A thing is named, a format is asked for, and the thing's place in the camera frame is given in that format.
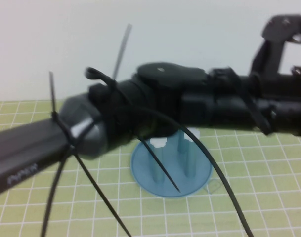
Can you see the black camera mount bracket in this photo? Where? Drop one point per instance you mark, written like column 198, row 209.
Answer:
column 266, row 54

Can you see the black zip tie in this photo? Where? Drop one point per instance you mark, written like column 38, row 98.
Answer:
column 108, row 79
column 160, row 165
column 121, row 53
column 52, row 93
column 103, row 195

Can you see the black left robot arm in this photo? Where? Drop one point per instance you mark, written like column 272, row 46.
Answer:
column 165, row 98

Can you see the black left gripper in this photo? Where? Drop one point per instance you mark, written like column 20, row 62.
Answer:
column 288, row 103

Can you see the clear plastic tab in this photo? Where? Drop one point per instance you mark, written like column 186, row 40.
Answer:
column 214, row 186

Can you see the blue cup stand white caps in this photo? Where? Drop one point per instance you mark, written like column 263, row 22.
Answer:
column 199, row 172

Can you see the green grid table mat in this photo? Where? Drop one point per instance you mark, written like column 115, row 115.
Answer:
column 165, row 217

